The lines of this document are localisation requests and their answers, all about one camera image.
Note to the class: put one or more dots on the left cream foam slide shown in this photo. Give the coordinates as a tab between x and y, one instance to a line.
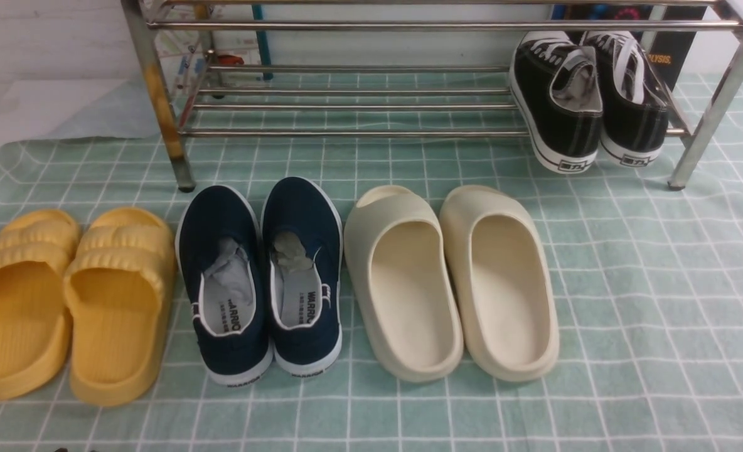
394	250

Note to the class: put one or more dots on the green checked tablecloth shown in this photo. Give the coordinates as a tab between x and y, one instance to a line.
648	287

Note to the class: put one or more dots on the left yellow rubber slipper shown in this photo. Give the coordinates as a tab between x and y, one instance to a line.
35	325

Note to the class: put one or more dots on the steel shoe rack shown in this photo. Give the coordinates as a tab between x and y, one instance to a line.
143	23

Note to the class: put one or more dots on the navy canvas shoe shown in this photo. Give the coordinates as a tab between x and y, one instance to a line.
302	235
218	251

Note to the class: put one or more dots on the dark image processing book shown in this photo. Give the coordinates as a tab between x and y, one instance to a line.
668	50

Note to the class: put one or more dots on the right navy canvas shoe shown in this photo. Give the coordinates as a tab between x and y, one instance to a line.
302	235

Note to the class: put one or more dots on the right yellow rubber slipper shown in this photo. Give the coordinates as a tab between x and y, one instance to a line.
119	289

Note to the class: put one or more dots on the cream foam slide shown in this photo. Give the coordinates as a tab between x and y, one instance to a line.
394	250
502	283

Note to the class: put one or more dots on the right cream foam slide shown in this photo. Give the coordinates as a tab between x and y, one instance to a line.
502	283

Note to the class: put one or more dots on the left navy canvas shoe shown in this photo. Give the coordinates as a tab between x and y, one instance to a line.
218	251

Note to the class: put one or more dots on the black canvas sneaker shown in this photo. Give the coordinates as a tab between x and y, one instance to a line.
636	114
554	83

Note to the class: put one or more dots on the yellow rubber slipper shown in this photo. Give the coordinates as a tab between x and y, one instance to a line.
35	325
119	289

